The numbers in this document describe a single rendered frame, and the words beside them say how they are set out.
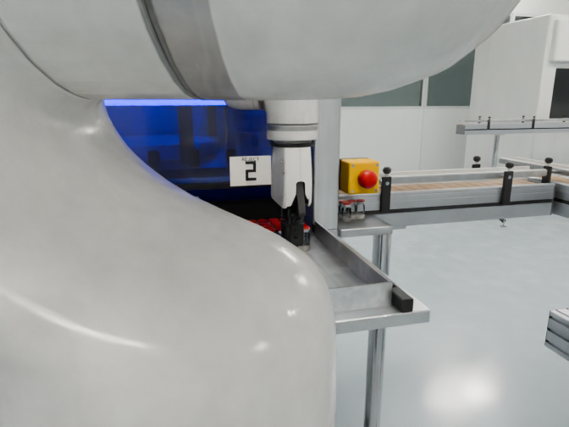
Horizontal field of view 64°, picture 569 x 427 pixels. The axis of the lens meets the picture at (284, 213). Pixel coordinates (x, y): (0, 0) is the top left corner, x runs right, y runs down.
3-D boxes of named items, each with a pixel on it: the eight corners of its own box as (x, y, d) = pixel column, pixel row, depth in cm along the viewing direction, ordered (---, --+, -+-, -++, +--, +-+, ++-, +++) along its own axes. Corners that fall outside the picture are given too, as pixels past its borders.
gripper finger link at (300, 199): (291, 166, 74) (286, 188, 78) (301, 203, 69) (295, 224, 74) (299, 166, 74) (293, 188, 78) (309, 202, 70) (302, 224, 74)
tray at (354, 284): (190, 246, 90) (190, 229, 89) (316, 236, 96) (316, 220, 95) (205, 327, 58) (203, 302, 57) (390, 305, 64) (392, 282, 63)
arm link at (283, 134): (261, 122, 77) (262, 140, 78) (273, 125, 69) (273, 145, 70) (308, 121, 79) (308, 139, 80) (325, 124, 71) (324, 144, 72)
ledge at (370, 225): (320, 221, 115) (320, 214, 114) (367, 219, 118) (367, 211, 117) (339, 237, 102) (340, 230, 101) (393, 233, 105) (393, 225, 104)
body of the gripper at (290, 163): (263, 135, 78) (264, 197, 81) (277, 140, 69) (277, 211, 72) (305, 133, 80) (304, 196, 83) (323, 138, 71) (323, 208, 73)
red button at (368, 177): (354, 186, 100) (355, 169, 99) (371, 185, 101) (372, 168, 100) (361, 190, 96) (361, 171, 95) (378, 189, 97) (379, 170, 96)
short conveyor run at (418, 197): (323, 234, 111) (325, 170, 107) (305, 219, 125) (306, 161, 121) (555, 216, 127) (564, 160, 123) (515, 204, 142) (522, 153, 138)
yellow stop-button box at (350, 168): (336, 189, 106) (337, 158, 104) (365, 187, 107) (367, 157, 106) (349, 195, 99) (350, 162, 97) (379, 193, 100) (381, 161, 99)
